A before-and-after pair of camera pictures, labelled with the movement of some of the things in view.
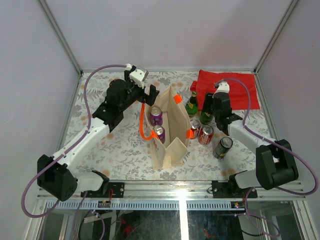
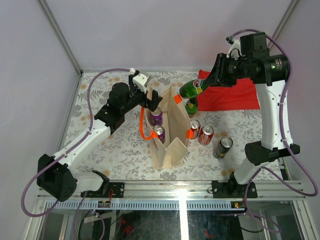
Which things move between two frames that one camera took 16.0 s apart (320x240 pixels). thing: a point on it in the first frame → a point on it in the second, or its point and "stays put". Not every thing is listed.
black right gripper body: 208,106 → 228,70
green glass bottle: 205,117 → 192,88
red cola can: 206,135 stays put
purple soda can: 156,116 stays put
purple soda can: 160,132 stays put
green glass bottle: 192,106 stays put
